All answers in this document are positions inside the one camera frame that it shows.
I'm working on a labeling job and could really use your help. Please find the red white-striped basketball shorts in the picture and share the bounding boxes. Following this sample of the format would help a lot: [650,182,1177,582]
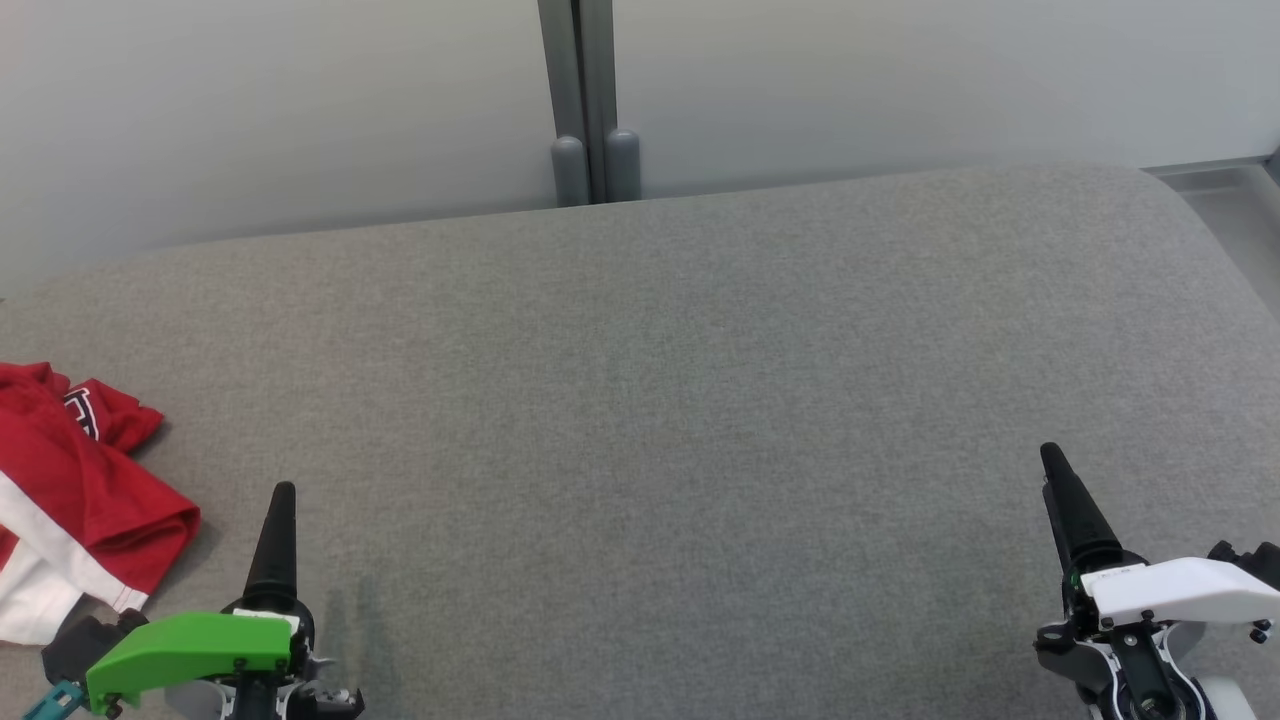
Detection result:
[0,395,202,647]

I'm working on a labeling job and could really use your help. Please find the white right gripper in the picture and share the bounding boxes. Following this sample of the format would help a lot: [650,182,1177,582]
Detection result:
[1035,443,1280,720]

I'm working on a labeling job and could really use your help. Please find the grey metal wall post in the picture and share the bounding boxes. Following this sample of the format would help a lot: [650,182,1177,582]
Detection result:
[537,0,642,208]

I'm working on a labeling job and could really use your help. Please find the left cable with teal plug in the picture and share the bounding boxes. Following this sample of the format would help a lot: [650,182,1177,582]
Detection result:
[22,680,87,720]

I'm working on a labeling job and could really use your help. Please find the grey wall base rail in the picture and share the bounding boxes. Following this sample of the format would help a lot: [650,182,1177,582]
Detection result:
[1140,148,1280,193]

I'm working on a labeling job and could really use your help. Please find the grey fabric sofa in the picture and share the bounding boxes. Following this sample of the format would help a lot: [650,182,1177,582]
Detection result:
[0,165,1280,720]

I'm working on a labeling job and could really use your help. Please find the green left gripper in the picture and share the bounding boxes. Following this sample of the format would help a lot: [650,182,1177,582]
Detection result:
[85,482,366,720]

